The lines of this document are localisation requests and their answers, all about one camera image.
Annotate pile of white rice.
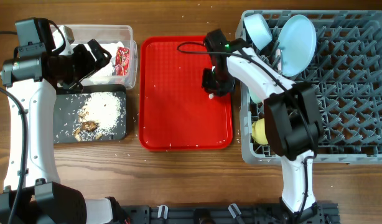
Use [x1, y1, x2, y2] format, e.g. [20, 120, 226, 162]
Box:
[78, 92, 121, 134]

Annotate light blue plate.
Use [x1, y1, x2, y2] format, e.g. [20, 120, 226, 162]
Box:
[278, 14, 317, 77]

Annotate black plastic tray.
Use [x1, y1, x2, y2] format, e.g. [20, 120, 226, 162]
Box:
[53, 84, 126, 144]

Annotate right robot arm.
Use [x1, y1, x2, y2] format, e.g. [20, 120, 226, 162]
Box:
[202, 29, 324, 223]

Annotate blue bowl with food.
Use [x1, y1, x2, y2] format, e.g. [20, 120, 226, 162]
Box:
[244, 14, 273, 50]

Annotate yellow plastic cup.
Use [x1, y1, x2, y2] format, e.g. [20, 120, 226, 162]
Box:
[251, 118, 268, 145]

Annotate white napkin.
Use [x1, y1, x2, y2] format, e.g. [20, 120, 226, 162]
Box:
[74, 42, 125, 78]

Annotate white plastic fork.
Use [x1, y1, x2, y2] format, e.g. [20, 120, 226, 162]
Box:
[273, 49, 282, 73]

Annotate right black cable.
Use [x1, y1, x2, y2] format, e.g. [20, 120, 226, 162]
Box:
[177, 42, 318, 218]

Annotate grey dishwasher rack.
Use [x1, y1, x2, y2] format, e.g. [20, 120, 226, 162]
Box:
[235, 9, 382, 166]

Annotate left black cable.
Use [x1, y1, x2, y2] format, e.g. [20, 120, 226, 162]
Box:
[0, 30, 30, 224]

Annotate clear plastic bin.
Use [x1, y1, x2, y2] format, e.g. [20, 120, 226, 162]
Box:
[51, 24, 137, 89]

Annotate red serving tray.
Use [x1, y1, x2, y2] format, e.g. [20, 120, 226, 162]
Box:
[138, 36, 233, 151]

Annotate red snack wrapper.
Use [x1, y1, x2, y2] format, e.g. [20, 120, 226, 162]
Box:
[115, 47, 130, 76]

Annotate brown food scraps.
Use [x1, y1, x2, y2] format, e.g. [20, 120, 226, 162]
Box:
[73, 105, 102, 142]

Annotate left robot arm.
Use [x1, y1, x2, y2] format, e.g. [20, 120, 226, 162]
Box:
[0, 17, 126, 223]

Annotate mint green bowl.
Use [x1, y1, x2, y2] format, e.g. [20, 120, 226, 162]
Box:
[249, 89, 262, 104]

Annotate black cable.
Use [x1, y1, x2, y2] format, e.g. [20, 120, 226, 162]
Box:
[177, 42, 318, 218]
[0, 30, 30, 224]

